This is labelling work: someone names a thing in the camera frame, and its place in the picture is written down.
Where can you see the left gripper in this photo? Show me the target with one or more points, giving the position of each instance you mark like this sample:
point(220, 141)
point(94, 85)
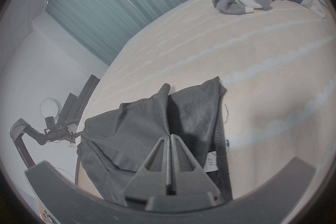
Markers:
point(64, 134)

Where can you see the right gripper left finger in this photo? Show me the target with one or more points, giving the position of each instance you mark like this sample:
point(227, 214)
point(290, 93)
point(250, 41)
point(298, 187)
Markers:
point(154, 170)

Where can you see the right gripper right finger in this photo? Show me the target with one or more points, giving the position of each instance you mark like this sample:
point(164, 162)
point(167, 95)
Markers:
point(186, 170)

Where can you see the black T-shirt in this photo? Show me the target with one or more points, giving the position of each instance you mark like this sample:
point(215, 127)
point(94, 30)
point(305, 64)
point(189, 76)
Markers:
point(131, 125)

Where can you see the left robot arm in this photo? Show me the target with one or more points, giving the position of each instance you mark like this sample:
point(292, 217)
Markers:
point(19, 128)

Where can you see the bed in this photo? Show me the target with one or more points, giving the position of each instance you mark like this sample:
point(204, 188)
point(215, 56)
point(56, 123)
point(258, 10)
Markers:
point(262, 60)

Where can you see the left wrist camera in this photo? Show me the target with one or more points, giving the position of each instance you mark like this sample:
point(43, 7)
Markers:
point(49, 122)

